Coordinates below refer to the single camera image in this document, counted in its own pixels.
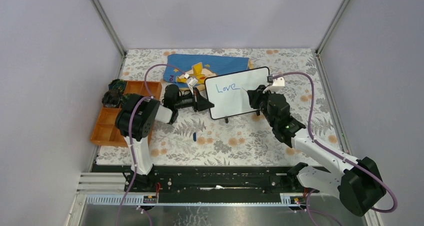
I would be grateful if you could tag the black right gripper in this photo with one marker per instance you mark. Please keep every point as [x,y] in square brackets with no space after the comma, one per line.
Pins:
[255,95]

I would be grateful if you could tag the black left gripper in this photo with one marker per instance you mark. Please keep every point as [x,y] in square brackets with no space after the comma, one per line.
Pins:
[200,102]

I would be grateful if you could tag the black framed whiteboard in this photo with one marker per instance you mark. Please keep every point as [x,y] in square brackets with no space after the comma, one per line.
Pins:
[226,92]

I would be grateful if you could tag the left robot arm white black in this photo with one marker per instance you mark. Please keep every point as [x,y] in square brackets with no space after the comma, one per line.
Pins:
[136,120]

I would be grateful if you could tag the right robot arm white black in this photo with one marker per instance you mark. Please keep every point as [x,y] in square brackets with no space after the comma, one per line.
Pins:
[357,183]

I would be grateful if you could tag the blue pikachu cloth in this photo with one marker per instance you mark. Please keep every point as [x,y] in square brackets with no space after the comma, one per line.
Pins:
[201,67]

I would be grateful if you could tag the dark green scrunchie right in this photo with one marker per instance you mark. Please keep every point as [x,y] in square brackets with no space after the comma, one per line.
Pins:
[124,98]

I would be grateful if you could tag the dark green scrunchie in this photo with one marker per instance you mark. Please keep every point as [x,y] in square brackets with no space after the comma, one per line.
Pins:
[124,98]
[117,84]

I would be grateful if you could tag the dark green scrunchie top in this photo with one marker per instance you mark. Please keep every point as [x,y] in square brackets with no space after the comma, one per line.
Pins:
[117,84]

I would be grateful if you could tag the orange compartment tray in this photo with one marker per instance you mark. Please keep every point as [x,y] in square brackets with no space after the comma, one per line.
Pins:
[105,133]

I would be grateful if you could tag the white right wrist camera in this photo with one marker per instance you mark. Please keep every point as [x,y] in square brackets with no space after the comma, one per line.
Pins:
[275,83]

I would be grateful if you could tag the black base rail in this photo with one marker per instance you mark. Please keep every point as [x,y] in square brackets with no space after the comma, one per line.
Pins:
[177,179]

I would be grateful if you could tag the right aluminium frame post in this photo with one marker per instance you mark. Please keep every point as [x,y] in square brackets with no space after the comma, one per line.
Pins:
[339,13]

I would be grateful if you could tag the aluminium frame post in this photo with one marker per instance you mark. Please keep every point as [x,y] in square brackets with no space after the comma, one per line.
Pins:
[108,27]
[339,13]

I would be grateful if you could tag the left aluminium frame post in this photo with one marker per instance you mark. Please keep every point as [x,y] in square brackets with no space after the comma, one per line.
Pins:
[108,27]

